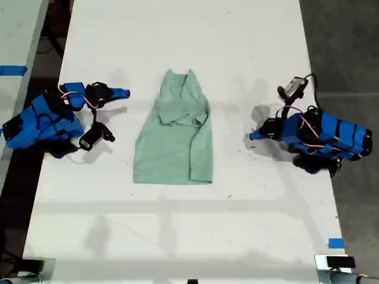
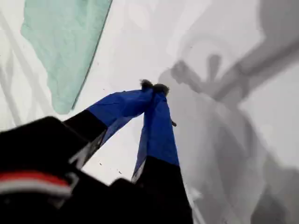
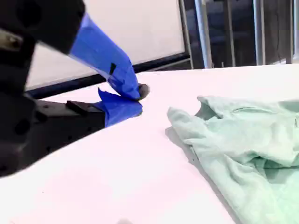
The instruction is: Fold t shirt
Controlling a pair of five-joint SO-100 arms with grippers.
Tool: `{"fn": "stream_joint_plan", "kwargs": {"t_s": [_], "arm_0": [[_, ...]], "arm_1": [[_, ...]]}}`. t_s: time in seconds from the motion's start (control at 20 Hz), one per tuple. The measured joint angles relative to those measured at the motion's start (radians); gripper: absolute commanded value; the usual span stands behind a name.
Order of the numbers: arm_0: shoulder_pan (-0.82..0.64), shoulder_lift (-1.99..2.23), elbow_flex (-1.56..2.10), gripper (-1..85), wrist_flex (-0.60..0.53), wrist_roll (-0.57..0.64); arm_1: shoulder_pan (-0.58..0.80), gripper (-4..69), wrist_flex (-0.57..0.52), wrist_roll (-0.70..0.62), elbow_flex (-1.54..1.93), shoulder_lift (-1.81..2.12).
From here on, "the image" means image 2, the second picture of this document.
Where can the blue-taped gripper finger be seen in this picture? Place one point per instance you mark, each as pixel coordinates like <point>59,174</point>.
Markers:
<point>121,105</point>
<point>158,130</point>

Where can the pale green T-shirt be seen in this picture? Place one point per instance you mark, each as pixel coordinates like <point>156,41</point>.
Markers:
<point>63,46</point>

